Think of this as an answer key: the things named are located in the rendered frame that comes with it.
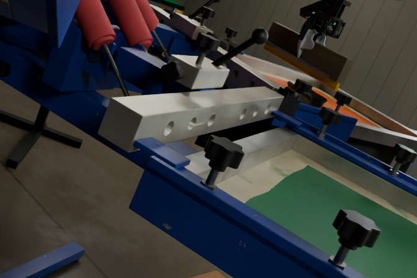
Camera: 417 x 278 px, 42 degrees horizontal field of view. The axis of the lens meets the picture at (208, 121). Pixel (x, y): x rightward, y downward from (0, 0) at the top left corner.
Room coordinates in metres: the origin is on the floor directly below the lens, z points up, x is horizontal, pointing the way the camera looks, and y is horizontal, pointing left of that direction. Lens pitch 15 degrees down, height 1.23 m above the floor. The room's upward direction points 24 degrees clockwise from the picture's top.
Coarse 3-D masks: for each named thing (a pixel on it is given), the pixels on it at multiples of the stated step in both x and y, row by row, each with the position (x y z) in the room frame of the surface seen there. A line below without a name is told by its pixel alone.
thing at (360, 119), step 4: (344, 112) 1.86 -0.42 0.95; (348, 112) 1.89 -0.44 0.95; (352, 112) 1.94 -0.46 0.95; (352, 116) 1.85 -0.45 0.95; (356, 116) 1.89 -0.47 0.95; (360, 116) 1.92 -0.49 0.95; (360, 120) 1.83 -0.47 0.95; (364, 120) 1.87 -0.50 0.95; (368, 120) 1.91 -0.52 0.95; (368, 124) 1.83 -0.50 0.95; (372, 124) 1.87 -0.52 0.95
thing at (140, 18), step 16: (96, 0) 0.90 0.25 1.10; (112, 0) 1.01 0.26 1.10; (128, 0) 1.01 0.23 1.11; (144, 0) 1.24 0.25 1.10; (80, 16) 0.88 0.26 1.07; (96, 16) 0.88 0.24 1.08; (128, 16) 1.00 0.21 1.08; (144, 16) 1.25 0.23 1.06; (96, 32) 0.87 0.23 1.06; (112, 32) 0.89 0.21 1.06; (128, 32) 0.99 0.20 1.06; (144, 32) 1.00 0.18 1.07; (96, 48) 0.89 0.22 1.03; (144, 48) 1.00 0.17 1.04; (112, 64) 0.88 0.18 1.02
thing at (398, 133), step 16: (256, 64) 1.95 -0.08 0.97; (272, 64) 2.01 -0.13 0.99; (304, 80) 2.11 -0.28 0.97; (352, 96) 2.09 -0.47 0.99; (368, 112) 1.98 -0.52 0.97; (368, 128) 1.53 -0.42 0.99; (400, 128) 1.87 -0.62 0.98; (384, 144) 1.59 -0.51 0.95; (400, 144) 1.64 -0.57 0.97; (416, 144) 1.70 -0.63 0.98
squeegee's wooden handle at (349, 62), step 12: (276, 24) 1.82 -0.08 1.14; (276, 36) 1.80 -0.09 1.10; (288, 36) 1.76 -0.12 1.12; (288, 48) 1.74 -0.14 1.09; (312, 48) 1.67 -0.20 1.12; (324, 48) 1.63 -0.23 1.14; (312, 60) 1.65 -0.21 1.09; (324, 60) 1.62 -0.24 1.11; (336, 60) 1.58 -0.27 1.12; (348, 60) 1.56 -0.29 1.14; (336, 72) 1.57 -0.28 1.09
